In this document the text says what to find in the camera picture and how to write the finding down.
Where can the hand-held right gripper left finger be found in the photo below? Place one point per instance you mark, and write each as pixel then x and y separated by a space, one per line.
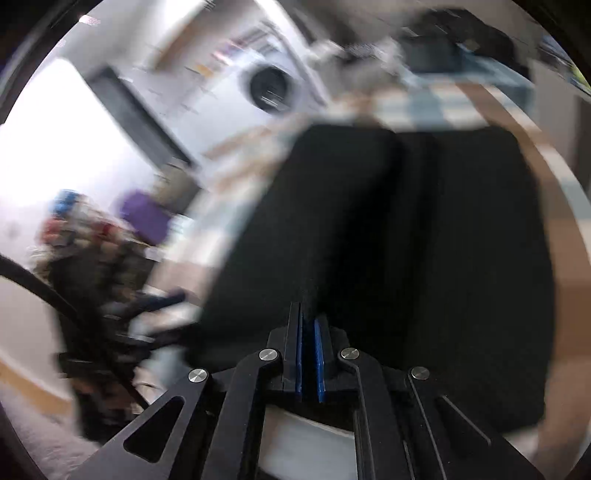
pixel 298 364

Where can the black fleece garment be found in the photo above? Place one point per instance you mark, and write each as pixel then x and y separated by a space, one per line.
pixel 392 230

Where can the black tablet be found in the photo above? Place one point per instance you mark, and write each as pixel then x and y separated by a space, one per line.
pixel 427 53

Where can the white washing machine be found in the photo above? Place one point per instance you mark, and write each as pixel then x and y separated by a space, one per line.
pixel 272 87

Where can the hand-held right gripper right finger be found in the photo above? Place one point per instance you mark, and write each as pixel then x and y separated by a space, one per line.
pixel 319 364

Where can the checked table mat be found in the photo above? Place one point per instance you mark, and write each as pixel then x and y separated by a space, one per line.
pixel 461 104

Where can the purple cloth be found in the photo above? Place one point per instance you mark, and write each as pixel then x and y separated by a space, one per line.
pixel 143 221

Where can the pile of black clothes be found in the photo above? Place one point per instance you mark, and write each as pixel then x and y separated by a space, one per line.
pixel 489 37

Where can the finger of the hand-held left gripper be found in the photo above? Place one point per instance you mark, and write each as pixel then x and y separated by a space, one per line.
pixel 161 300

